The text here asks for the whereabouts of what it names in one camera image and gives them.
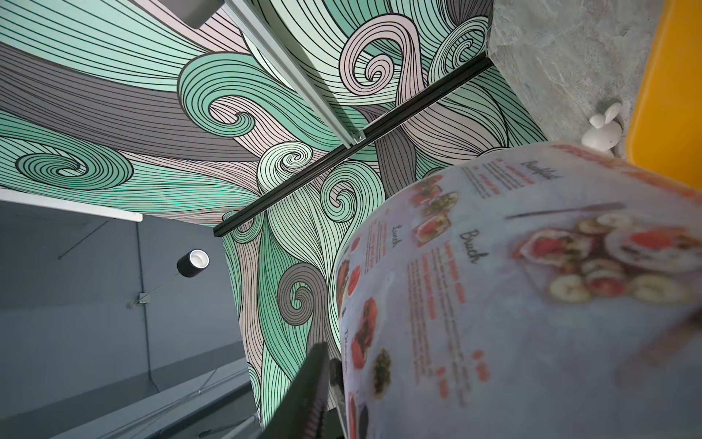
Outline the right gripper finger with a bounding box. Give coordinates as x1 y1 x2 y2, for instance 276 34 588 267
259 342 329 439

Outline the aluminium back rail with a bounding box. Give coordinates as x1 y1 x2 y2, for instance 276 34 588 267
225 0 356 149

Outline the yellow plastic tray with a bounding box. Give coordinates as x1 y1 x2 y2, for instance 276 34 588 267
625 0 701 190

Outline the white bunny figurine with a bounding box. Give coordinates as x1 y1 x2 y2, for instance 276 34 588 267
581 102 623 153

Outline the special menu paper sheet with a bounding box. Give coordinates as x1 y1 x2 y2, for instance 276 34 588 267
335 144 701 438

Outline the black ceiling spotlight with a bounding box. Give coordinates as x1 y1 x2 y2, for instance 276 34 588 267
177 249 210 278

